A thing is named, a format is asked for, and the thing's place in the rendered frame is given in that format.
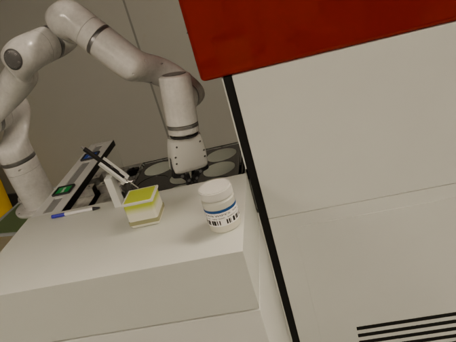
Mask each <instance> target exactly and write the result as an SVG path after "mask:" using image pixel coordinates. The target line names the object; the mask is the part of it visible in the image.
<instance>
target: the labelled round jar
mask: <svg viewBox="0 0 456 342"><path fill-rule="evenodd" d="M198 193H199V197H200V199H201V201H202V206H203V209H204V212H205V215H206V219H207V221H208V225H209V228H210V230H211V231H213V232H216V233H225V232H228V231H231V230H233V229H235V228H236V227H237V226H238V225H239V224H240V222H241V218H240V213H239V210H238V205H237V203H236V200H235V196H234V193H233V189H232V186H231V182H230V181H229V180H227V179H225V178H217V179H213V180H209V181H208V182H206V183H204V184H203V185H202V186H201V187H200V188H199V189H198Z"/></svg>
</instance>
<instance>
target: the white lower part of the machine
mask: <svg viewBox="0 0 456 342"><path fill-rule="evenodd" d="M259 222H260V224H261V229H262V232H263V237H264V240H265V245H266V247H267V252H268V255H269V260H270V263H271V267H272V270H273V275H274V278H275V282H276V286H277V288H278V293H279V296H280V300H281V304H282V308H283V311H284V316H285V318H286V323H287V327H288V331H289V334H290V338H291V341H292V342H456V183H451V184H447V185H441V186H437V187H430V188H427V189H420V190H416V191H409V192H406V193H399V194H395V195H388V196H384V197H378V198H374V199H367V200H363V201H359V202H352V203H348V204H342V205H338V206H331V207H327V208H321V209H317V210H310V211H306V212H300V213H296V214H289V215H285V216H278V217H274V218H269V219H265V220H259Z"/></svg>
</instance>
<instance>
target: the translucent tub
mask: <svg viewBox="0 0 456 342"><path fill-rule="evenodd" d="M157 188H158V185H153V186H150V187H144V188H141V189H135V190H131V191H128V194H127V196H126V198H125V200H124V201H123V204H122V205H121V207H122V208H124V210H125V212H126V215H127V217H128V220H129V225H130V227H132V228H138V227H144V226H148V225H154V224H158V223H159V222H160V221H161V218H162V214H163V212H164V203H163V202H162V199H161V197H160V194H159V191H158V189H157Z"/></svg>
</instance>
